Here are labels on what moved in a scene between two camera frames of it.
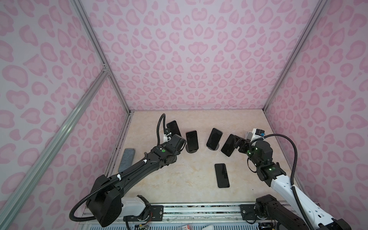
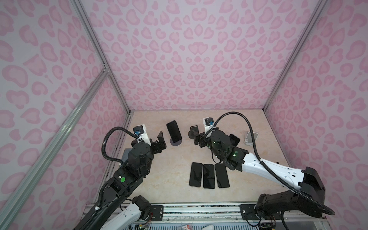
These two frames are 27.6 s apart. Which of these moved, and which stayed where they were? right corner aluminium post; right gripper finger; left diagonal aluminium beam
Moved: right gripper finger
Stayed: right corner aluminium post; left diagonal aluminium beam
